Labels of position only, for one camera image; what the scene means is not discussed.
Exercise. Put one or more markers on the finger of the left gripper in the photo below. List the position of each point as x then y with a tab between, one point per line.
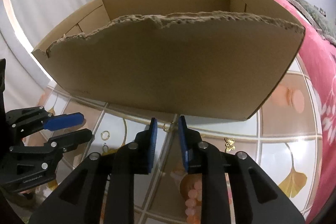
59	122
70	141

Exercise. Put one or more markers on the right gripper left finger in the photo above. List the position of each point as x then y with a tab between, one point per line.
137	157

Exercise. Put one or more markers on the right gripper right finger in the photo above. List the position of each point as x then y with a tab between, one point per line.
198	156

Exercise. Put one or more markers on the gold hook earring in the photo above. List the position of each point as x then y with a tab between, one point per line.
168	127

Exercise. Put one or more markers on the white curtain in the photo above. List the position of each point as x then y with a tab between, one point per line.
24	23

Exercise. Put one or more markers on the brown cardboard box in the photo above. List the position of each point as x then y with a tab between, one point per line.
206	58

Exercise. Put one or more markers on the pink floral blanket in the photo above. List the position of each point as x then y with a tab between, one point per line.
318	56

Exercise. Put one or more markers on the gold butterfly pendant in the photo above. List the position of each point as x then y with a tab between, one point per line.
230	144

